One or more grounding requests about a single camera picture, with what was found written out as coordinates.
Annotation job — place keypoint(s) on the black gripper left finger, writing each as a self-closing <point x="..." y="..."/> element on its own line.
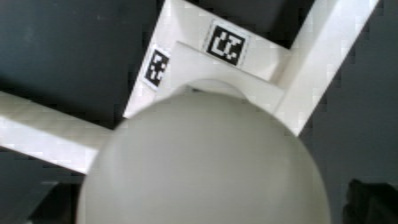
<point x="39" y="202"/>

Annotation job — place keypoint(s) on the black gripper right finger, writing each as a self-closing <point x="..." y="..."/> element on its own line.
<point x="371" y="203"/>

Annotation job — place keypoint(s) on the white lamp bulb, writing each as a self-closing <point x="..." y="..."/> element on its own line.
<point x="202" y="165"/>

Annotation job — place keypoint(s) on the white lamp base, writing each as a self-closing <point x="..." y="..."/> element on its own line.
<point x="210" y="56"/>

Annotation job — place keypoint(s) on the white L-shaped fence wall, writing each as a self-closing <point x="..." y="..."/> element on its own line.
<point x="60" y="139"/>

